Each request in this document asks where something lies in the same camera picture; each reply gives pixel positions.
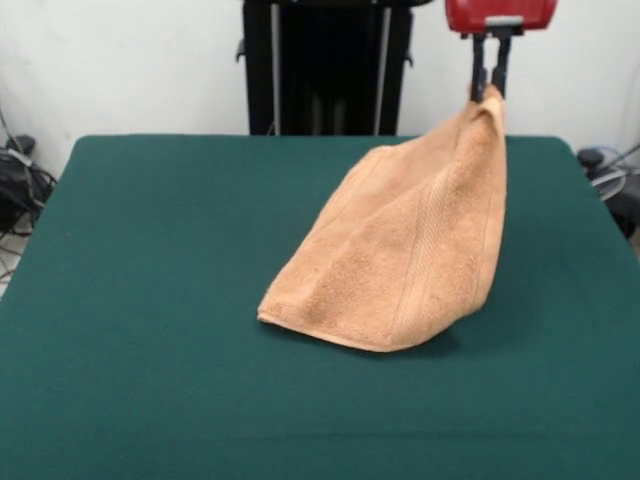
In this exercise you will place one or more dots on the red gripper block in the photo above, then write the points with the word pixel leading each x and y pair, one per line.
pixel 500 12

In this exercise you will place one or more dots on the tan terry towel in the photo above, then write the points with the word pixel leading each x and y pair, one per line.
pixel 400 250

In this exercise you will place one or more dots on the dark green table cloth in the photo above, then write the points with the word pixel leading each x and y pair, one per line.
pixel 150 350

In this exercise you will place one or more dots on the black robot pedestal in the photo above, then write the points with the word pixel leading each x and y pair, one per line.
pixel 325 70

